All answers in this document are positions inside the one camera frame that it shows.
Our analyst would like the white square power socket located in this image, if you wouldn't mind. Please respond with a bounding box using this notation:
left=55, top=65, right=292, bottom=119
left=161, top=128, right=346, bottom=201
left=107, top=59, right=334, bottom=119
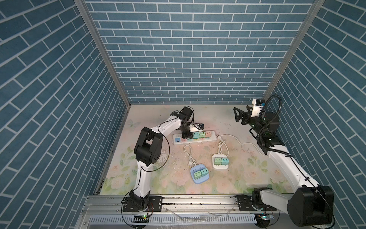
left=212, top=154, right=229, bottom=170

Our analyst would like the long white power strip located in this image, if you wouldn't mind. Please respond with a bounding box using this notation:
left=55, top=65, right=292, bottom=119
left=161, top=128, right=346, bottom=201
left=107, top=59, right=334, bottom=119
left=173, top=131, right=217, bottom=145

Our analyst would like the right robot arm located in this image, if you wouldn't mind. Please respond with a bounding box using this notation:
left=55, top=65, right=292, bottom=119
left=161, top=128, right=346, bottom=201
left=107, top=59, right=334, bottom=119
left=233, top=94, right=336, bottom=229

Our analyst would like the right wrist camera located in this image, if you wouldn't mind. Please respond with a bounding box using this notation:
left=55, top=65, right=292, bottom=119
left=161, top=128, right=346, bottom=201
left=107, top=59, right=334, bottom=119
left=251, top=99, right=265, bottom=117

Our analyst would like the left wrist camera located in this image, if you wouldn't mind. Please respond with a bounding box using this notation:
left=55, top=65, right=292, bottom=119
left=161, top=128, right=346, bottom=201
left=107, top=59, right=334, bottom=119
left=193, top=123, right=205, bottom=130

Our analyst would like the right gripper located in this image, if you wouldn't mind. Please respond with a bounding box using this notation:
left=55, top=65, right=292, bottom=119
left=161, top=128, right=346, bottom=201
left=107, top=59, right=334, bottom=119
left=234, top=107, right=264, bottom=138

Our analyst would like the blue socket white cable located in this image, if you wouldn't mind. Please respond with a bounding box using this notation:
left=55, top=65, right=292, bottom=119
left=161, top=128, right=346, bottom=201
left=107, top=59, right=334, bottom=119
left=182, top=144, right=198, bottom=167

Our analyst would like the teal USB charger plug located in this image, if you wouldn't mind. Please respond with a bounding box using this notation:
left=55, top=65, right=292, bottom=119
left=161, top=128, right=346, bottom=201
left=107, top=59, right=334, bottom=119
left=193, top=132, right=199, bottom=139
left=221, top=158, right=229, bottom=166
left=193, top=171, right=201, bottom=180

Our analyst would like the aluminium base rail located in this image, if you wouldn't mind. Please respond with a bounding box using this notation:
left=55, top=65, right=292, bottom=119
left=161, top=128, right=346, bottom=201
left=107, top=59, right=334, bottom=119
left=75, top=194, right=327, bottom=229

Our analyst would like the blue square power socket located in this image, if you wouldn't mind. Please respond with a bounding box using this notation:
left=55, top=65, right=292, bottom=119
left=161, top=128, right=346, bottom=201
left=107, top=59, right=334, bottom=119
left=190, top=164, right=210, bottom=184

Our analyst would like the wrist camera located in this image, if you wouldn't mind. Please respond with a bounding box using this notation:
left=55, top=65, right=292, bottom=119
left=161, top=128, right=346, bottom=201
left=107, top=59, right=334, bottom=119
left=251, top=99, right=265, bottom=117
left=193, top=123, right=205, bottom=130

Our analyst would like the pink USB charger plug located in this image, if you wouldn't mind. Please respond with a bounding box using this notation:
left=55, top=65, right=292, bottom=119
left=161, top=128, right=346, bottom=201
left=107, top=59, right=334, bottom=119
left=205, top=131, right=212, bottom=138

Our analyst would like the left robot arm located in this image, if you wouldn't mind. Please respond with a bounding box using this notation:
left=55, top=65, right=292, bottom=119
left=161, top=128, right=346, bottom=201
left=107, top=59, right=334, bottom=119
left=129, top=106, right=194, bottom=210

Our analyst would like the green USB charger plug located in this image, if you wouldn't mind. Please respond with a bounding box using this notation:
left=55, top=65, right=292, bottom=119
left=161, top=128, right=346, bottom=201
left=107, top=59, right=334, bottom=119
left=200, top=168, right=209, bottom=177
left=199, top=131, right=205, bottom=138
left=214, top=157, right=222, bottom=166

